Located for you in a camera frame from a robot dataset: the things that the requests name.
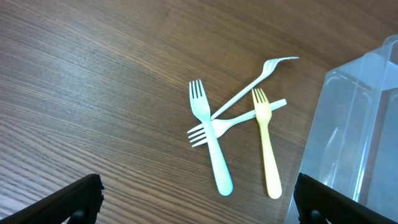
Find yellow plastic fork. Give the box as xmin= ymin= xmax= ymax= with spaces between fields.
xmin=251 ymin=88 xmax=282 ymax=199

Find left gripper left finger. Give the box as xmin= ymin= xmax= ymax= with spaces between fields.
xmin=1 ymin=174 xmax=104 ymax=224

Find light blue plastic fork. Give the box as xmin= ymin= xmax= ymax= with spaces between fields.
xmin=189 ymin=80 xmax=233 ymax=196

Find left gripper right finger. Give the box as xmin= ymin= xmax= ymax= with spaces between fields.
xmin=294 ymin=173 xmax=397 ymax=224

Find curved white plastic fork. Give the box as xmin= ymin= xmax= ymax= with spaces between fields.
xmin=211 ymin=56 xmax=299 ymax=120

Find flat white plastic fork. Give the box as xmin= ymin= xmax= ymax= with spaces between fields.
xmin=187 ymin=99 xmax=287 ymax=147

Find left clear plastic container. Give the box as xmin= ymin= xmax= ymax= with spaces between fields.
xmin=300 ymin=35 xmax=397 ymax=221

